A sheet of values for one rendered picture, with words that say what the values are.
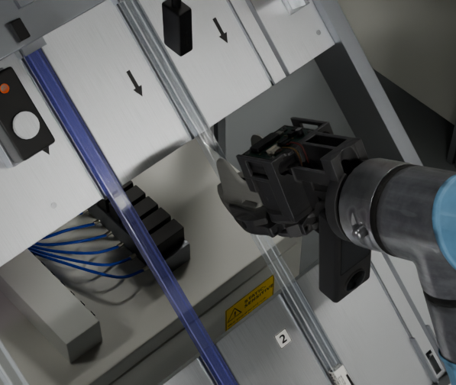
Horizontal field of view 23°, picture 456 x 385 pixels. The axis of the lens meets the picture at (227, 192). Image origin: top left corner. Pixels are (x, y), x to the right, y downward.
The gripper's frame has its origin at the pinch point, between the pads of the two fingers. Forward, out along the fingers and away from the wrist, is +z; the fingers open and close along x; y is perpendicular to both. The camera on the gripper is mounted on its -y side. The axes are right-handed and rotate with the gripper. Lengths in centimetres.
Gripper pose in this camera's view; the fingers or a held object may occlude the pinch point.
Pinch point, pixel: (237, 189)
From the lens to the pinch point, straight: 109.1
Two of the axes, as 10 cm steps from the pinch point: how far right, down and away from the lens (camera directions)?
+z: -5.7, -1.4, 8.1
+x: -7.4, 5.2, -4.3
